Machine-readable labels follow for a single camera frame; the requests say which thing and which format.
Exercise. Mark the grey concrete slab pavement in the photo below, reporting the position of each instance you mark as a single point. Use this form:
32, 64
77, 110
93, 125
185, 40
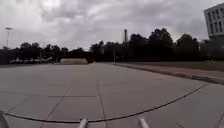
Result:
110, 83

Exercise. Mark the tall chimney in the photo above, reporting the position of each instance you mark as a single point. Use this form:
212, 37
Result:
125, 35

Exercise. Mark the row of dark trees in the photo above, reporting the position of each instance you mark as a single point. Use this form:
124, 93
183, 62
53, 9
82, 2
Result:
146, 46

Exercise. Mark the low pale structure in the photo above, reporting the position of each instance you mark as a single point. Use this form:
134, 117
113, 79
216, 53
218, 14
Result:
73, 61

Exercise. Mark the concrete kerb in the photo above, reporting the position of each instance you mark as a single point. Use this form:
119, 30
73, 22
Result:
173, 73

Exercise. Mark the robot's own part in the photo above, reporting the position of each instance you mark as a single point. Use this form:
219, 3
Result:
83, 123
144, 123

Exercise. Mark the grass strip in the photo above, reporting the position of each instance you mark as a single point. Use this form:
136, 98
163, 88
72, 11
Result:
186, 64

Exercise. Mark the floodlight pole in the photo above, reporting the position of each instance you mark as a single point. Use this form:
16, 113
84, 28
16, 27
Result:
7, 36

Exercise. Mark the pale multi-storey building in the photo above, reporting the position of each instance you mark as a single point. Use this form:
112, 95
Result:
215, 20

